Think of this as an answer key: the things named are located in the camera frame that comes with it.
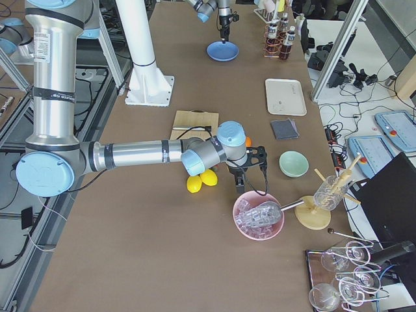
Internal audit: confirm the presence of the copper wire bottle rack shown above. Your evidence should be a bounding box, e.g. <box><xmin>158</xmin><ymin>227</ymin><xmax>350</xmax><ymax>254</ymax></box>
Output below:
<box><xmin>263</xmin><ymin>22</ymin><xmax>296</xmax><ymax>60</ymax></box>

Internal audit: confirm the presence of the wooden cutting board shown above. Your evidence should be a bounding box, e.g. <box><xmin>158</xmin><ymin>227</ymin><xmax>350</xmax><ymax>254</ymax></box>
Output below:
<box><xmin>170</xmin><ymin>110</ymin><xmax>219</xmax><ymax>140</ymax></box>

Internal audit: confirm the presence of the yellow lemon lower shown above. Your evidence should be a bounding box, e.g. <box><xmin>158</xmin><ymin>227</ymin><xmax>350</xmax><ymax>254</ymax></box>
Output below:
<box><xmin>187</xmin><ymin>175</ymin><xmax>202</xmax><ymax>194</ymax></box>

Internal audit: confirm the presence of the clear glass cup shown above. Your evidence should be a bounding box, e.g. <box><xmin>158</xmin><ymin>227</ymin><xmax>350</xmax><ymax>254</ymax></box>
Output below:
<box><xmin>313</xmin><ymin>175</ymin><xmax>348</xmax><ymax>211</ymax></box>

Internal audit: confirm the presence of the wine glass rack tray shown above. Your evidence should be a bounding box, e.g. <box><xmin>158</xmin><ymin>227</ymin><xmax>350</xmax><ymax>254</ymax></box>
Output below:
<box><xmin>305</xmin><ymin>239</ymin><xmax>390</xmax><ymax>311</ymax></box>

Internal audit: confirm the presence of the blue teach pendant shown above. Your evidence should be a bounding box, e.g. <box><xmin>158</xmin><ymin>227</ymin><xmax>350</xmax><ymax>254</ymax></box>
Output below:
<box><xmin>374</xmin><ymin>110</ymin><xmax>415</xmax><ymax>153</ymax></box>
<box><xmin>348</xmin><ymin>135</ymin><xmax>396</xmax><ymax>178</ymax></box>

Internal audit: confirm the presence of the cream tray with bear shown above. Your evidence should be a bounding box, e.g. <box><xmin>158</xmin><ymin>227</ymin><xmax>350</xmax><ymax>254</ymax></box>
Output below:
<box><xmin>265</xmin><ymin>78</ymin><xmax>307</xmax><ymax>116</ymax></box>

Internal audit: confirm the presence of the dark bottle lower right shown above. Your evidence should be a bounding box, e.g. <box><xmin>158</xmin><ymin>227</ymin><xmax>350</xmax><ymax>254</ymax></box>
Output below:
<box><xmin>279</xmin><ymin>12</ymin><xmax>289</xmax><ymax>37</ymax></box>

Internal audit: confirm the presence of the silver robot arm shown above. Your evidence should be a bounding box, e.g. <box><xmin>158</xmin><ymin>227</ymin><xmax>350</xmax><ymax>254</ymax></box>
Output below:
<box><xmin>16</xmin><ymin>1</ymin><xmax>267</xmax><ymax>197</ymax></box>
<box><xmin>185</xmin><ymin>0</ymin><xmax>239</xmax><ymax>42</ymax></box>

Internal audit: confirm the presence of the pink bowl of ice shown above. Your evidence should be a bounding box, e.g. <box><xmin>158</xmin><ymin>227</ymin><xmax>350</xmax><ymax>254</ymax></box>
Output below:
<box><xmin>232</xmin><ymin>190</ymin><xmax>285</xmax><ymax>241</ymax></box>

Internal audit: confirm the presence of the wooden cup stand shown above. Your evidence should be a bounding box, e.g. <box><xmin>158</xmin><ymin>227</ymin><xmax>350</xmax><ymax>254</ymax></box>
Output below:
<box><xmin>294</xmin><ymin>153</ymin><xmax>361</xmax><ymax>230</ymax></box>

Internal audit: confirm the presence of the blue plate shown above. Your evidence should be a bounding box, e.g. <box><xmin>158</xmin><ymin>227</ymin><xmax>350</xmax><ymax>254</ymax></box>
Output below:
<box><xmin>206</xmin><ymin>41</ymin><xmax>239</xmax><ymax>62</ymax></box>

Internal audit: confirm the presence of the dark bottle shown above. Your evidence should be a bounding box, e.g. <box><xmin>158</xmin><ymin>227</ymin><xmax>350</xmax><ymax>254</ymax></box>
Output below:
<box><xmin>279</xmin><ymin>26</ymin><xmax>296</xmax><ymax>60</ymax></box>
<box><xmin>279</xmin><ymin>12</ymin><xmax>289</xmax><ymax>37</ymax></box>
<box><xmin>266</xmin><ymin>19</ymin><xmax>279</xmax><ymax>53</ymax></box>

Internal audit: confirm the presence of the green bowl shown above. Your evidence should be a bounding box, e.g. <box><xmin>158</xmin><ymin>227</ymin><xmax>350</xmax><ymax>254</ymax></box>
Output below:
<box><xmin>279</xmin><ymin>151</ymin><xmax>309</xmax><ymax>177</ymax></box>

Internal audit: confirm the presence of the blue teach pendant near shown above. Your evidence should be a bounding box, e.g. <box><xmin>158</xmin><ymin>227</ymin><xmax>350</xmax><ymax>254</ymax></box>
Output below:
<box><xmin>348</xmin><ymin>135</ymin><xmax>396</xmax><ymax>178</ymax></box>

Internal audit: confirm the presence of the yellow lemon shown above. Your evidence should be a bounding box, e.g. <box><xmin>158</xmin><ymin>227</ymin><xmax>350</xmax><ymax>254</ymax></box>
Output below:
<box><xmin>200</xmin><ymin>169</ymin><xmax>218</xmax><ymax>187</ymax></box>
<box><xmin>187</xmin><ymin>175</ymin><xmax>202</xmax><ymax>194</ymax></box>

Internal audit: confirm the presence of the dark bottle lower left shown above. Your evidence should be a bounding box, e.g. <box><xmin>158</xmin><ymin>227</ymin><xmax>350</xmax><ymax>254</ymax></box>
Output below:
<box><xmin>279</xmin><ymin>26</ymin><xmax>296</xmax><ymax>60</ymax></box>

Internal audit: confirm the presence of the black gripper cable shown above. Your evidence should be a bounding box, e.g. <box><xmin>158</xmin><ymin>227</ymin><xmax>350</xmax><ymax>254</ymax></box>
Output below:
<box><xmin>177</xmin><ymin>125</ymin><xmax>270</xmax><ymax>197</ymax></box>

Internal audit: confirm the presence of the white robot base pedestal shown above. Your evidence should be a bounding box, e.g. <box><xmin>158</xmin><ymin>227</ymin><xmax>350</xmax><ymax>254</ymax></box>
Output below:
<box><xmin>116</xmin><ymin>0</ymin><xmax>174</xmax><ymax>107</ymax></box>

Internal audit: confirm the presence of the blue teach pendant far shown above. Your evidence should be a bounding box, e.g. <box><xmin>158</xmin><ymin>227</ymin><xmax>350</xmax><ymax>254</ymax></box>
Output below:
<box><xmin>374</xmin><ymin>110</ymin><xmax>415</xmax><ymax>153</ymax></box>

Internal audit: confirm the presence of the dark bottle upper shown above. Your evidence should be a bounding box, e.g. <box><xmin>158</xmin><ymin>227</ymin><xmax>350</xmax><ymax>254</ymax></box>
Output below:
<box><xmin>266</xmin><ymin>19</ymin><xmax>279</xmax><ymax>53</ymax></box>

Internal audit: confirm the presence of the yellow lemon upper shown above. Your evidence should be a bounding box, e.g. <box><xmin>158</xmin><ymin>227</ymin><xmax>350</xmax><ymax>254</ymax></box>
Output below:
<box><xmin>200</xmin><ymin>169</ymin><xmax>218</xmax><ymax>187</ymax></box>

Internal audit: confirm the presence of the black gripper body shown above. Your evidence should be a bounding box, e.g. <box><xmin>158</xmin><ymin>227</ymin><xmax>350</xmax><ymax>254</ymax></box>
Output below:
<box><xmin>216</xmin><ymin>12</ymin><xmax>239</xmax><ymax>38</ymax></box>
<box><xmin>227</xmin><ymin>146</ymin><xmax>267</xmax><ymax>177</ymax></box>

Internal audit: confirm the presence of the grey folded cloth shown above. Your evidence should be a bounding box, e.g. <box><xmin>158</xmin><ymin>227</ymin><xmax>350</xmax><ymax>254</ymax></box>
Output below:
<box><xmin>270</xmin><ymin>118</ymin><xmax>299</xmax><ymax>140</ymax></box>

